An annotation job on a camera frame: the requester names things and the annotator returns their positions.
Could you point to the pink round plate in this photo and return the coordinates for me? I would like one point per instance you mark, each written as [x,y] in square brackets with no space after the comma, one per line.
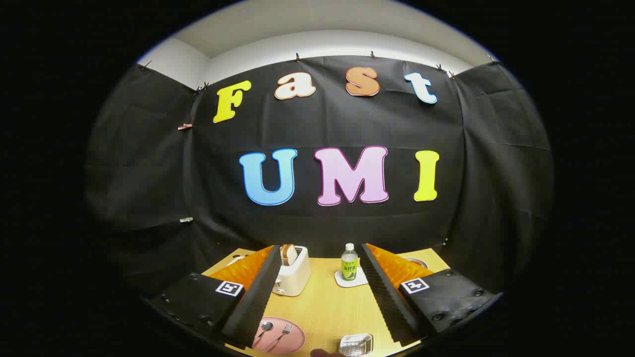
[296,333]

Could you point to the black backdrop cloth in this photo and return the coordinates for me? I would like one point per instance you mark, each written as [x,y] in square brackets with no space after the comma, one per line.
[322,124]

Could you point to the white compartment tray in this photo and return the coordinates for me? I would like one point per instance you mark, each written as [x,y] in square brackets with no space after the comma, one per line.
[237,258]

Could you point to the toasted bread slice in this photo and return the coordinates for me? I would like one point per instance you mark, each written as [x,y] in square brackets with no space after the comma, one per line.
[289,254]

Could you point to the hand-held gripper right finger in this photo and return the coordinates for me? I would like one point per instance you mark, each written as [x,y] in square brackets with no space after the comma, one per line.
[389,297]

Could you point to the pink clip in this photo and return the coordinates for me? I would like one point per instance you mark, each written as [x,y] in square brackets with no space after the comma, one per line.
[184,127]

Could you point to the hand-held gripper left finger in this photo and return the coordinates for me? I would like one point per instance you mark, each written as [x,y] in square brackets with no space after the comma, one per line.
[253,307]

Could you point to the green label drink bottle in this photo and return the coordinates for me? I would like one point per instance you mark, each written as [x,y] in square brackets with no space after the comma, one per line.
[349,267]

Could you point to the cream white toaster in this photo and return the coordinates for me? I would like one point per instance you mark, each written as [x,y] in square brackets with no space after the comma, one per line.
[295,277]

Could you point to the white plate of food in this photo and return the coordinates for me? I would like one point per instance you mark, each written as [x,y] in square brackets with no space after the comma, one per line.
[416,263]

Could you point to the white square coaster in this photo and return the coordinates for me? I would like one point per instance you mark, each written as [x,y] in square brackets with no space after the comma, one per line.
[359,280]

